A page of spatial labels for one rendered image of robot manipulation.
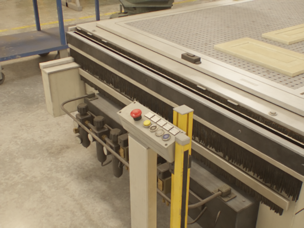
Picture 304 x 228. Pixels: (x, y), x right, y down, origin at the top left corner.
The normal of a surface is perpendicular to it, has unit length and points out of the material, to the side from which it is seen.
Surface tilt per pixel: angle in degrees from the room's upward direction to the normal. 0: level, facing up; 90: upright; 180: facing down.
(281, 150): 90
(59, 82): 90
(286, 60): 0
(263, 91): 0
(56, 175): 0
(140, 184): 90
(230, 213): 90
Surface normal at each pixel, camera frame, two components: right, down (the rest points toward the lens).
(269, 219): -0.81, 0.27
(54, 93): 0.59, 0.37
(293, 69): 0.00, -0.88
